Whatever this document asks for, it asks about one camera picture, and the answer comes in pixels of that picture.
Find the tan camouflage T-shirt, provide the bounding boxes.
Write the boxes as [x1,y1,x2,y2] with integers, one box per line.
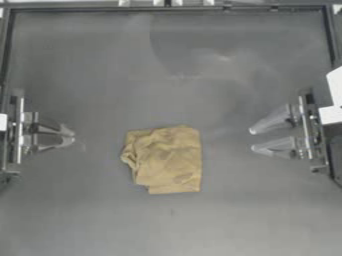
[118,124,204,195]

